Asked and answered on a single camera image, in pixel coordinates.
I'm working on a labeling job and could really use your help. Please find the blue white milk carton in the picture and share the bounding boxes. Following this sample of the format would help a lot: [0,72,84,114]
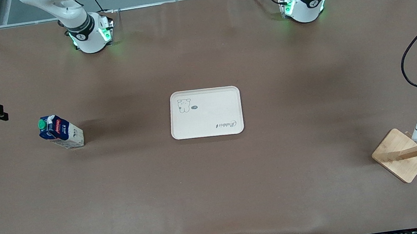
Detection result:
[37,111,86,153]

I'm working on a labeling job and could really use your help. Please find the cream rabbit print tray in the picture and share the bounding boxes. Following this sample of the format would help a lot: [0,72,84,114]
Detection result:
[166,84,246,143]

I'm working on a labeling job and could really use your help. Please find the brown table mat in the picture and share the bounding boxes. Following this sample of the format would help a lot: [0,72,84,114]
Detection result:
[0,0,417,234]

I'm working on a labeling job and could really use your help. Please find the black right base cable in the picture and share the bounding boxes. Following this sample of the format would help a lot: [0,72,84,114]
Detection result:
[86,0,115,18]

